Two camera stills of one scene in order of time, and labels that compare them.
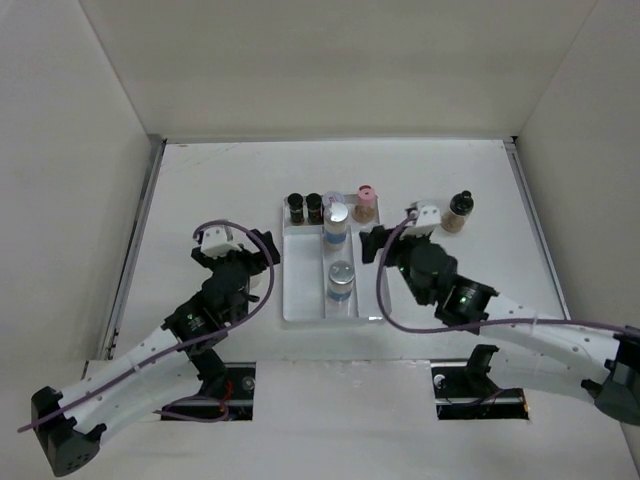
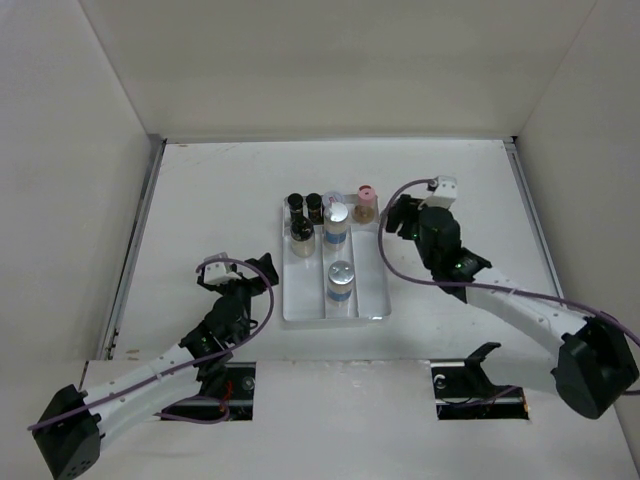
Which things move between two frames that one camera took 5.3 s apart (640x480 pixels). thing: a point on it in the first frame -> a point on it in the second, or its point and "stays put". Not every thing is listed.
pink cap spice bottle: (365, 211) stays put
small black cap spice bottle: (296, 209) stays put
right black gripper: (371, 243) -> (406, 207)
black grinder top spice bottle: (461, 207) -> (302, 237)
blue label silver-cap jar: (335, 227) stays put
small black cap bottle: (315, 209) stays put
